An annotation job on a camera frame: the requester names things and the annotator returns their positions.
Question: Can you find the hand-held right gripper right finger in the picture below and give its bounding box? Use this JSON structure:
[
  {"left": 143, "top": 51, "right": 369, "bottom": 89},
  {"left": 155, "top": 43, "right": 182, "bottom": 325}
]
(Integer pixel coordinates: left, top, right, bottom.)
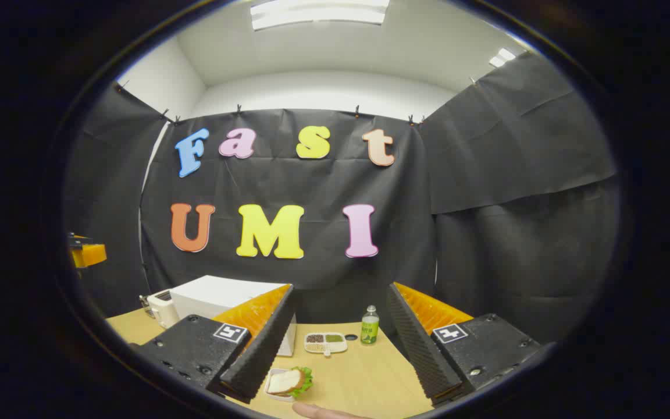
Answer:
[{"left": 386, "top": 282, "right": 545, "bottom": 407}]

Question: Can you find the green drink bottle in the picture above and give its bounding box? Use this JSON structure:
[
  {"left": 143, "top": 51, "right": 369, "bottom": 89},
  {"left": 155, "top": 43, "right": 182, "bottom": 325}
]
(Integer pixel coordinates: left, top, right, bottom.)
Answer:
[{"left": 361, "top": 305, "right": 380, "bottom": 345}]

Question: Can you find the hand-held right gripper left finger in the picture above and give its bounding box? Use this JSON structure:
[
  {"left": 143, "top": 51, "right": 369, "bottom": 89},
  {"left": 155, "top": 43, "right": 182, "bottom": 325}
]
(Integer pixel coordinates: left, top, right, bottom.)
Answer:
[{"left": 130, "top": 283, "right": 298, "bottom": 405}]

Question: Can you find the large ceiling light panel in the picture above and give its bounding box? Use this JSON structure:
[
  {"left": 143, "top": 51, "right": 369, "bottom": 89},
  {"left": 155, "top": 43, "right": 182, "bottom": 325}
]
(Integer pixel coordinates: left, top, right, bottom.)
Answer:
[{"left": 251, "top": 0, "right": 391, "bottom": 31}]

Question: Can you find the white rectangular dish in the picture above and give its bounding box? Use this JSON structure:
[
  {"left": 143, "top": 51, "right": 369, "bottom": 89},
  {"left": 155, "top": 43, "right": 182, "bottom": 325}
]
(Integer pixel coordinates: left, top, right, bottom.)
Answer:
[{"left": 264, "top": 368, "right": 312, "bottom": 403}]

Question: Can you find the lettuce toast sandwich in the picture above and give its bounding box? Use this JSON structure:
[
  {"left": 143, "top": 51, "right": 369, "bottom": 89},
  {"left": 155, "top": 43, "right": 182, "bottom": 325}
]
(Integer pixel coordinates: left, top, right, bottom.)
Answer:
[{"left": 268, "top": 367, "right": 313, "bottom": 399}]

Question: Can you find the white microwave oven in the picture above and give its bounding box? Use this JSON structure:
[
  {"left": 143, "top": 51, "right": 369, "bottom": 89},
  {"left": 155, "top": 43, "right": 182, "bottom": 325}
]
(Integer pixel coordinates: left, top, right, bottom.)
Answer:
[{"left": 170, "top": 275, "right": 298, "bottom": 357}]

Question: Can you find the divided plate of beans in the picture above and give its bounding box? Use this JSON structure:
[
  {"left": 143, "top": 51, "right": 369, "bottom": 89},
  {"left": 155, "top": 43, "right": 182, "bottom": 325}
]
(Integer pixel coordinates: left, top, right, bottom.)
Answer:
[{"left": 304, "top": 332, "right": 348, "bottom": 357}]

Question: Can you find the white toaster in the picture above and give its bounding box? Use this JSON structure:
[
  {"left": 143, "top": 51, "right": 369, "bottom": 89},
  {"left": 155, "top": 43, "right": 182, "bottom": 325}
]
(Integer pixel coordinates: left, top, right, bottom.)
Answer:
[{"left": 148, "top": 289, "right": 180, "bottom": 329}]

